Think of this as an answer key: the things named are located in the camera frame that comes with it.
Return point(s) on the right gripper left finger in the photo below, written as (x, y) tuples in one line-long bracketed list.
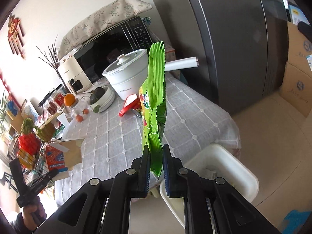
[(102, 206)]

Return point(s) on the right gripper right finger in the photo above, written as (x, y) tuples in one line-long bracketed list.
[(211, 206)]

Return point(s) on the red blue white milk carton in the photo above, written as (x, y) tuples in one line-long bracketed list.
[(63, 155)]

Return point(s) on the red snack wrapper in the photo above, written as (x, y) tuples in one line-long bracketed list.
[(132, 102)]

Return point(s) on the green snack bag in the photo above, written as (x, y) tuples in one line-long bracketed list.
[(153, 101)]

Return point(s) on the white plastic trash bin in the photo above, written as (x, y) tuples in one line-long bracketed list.
[(212, 162)]

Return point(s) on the person's left hand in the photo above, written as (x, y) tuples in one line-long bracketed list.
[(29, 211)]

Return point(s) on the grey checked tablecloth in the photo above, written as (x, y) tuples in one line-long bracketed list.
[(110, 142)]

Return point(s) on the blue plastic stool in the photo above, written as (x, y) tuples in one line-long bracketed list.
[(296, 222)]

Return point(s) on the small tangerine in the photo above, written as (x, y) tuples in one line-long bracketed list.
[(85, 111), (79, 118)]

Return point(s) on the glass jar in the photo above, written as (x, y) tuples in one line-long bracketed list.
[(72, 111)]

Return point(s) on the large orange fruit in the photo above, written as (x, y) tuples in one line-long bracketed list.
[(69, 99)]

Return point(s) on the stacked white bowls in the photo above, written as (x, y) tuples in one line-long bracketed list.
[(105, 101)]

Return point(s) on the dark green pumpkin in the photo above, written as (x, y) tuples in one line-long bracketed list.
[(96, 95)]

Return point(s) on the white electric cooking pot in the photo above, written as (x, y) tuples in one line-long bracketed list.
[(129, 71)]

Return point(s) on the dried branch vase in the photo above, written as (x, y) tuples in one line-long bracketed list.
[(50, 57)]

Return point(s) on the lower cardboard box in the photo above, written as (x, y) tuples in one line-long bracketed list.
[(296, 87)]

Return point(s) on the cardboard box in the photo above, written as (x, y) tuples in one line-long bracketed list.
[(299, 51), (296, 87)]

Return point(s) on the black microwave oven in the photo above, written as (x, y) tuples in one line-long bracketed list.
[(96, 54)]

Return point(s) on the dark grey refrigerator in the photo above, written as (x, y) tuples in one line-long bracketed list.
[(242, 47)]

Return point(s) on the upper cardboard box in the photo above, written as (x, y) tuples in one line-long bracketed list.
[(299, 51)]

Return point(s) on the floral microwave cover cloth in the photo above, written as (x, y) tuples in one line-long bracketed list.
[(100, 20)]

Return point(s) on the black cap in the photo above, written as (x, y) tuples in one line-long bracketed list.
[(305, 29)]

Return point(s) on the blue white box on carton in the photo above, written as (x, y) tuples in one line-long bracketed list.
[(297, 15)]

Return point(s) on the wire storage rack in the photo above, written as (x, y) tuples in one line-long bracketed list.
[(25, 135)]

